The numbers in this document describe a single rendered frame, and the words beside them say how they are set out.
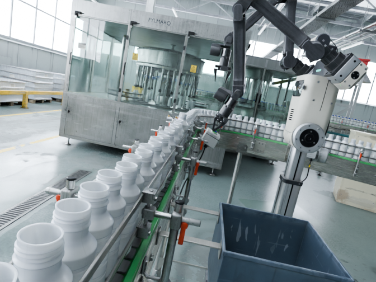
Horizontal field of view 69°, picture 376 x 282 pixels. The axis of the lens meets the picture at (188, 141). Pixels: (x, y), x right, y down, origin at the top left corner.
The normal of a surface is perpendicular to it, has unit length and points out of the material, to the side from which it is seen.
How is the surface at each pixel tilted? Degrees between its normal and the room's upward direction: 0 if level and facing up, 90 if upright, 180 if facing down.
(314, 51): 108
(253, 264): 90
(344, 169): 90
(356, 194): 90
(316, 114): 101
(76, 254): 48
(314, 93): 90
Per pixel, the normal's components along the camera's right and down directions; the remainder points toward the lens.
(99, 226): 0.62, -0.45
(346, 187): -0.38, 0.09
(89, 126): -0.09, 0.17
